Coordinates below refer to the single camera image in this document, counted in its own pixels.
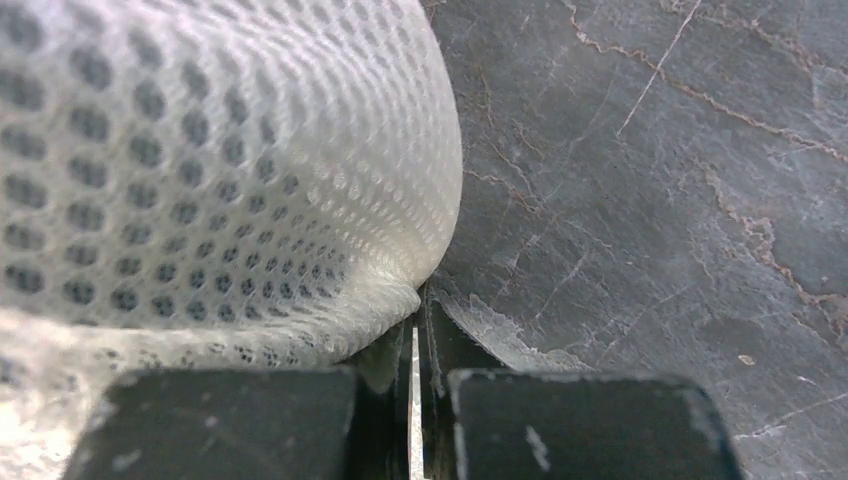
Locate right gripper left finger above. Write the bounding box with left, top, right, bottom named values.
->
left=65, top=321, right=412, bottom=480

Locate white round tub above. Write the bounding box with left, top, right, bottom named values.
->
left=1, top=1, right=463, bottom=479

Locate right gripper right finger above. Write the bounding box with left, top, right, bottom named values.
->
left=420, top=294, right=743, bottom=479

